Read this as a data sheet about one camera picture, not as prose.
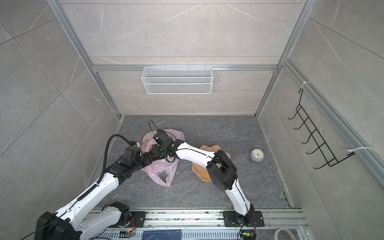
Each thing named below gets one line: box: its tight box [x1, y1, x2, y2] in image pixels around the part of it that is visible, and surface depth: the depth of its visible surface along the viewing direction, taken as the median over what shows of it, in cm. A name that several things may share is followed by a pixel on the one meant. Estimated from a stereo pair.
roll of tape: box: [274, 228, 296, 240], surface depth 70 cm
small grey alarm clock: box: [249, 144, 265, 163], surface depth 95 cm
